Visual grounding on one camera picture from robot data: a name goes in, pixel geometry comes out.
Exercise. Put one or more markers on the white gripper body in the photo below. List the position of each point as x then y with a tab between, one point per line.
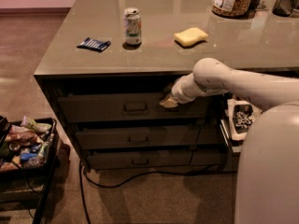
177	91

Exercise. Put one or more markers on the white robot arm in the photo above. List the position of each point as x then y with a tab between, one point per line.
211	77

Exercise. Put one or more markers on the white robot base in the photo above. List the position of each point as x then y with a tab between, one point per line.
267	188

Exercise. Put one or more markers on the grey drawer cabinet counter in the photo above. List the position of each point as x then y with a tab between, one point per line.
260	41

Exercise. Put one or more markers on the yellow sponge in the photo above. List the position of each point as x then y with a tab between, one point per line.
190	36

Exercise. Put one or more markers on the black white chip bag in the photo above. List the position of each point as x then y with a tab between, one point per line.
241	115

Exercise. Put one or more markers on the blue striped snack packet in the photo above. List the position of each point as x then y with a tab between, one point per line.
93	44

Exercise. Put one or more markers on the green white soda can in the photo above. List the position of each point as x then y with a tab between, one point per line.
132	26

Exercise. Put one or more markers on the large jar of nuts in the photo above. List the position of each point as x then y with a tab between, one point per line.
230	8

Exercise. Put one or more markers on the dark metal kettle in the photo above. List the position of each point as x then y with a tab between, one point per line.
284	8

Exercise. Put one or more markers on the green snack bag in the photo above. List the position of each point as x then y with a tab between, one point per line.
35	126

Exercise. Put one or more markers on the black snack cart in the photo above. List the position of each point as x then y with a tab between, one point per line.
27	184

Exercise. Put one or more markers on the brown snack bag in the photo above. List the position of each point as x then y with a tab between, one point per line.
24	137

